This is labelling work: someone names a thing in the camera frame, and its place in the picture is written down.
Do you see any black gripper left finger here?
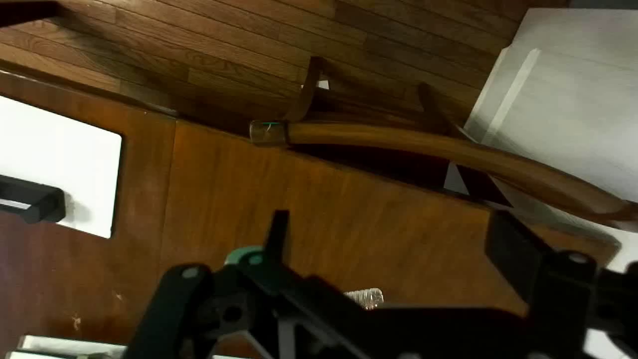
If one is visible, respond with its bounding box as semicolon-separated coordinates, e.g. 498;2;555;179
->
262;209;292;265

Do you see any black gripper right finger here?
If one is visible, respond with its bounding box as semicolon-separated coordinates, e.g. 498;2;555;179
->
484;209;559;305

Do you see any dark wooden chair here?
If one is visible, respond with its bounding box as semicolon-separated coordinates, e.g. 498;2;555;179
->
246;54;638;225

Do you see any white flat panel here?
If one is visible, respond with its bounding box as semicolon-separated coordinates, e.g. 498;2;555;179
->
462;6;638;205

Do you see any white paper sheet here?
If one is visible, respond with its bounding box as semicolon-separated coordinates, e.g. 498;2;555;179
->
0;94;125;241

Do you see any black stapler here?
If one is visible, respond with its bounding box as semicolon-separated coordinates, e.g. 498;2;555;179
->
0;174;67;225

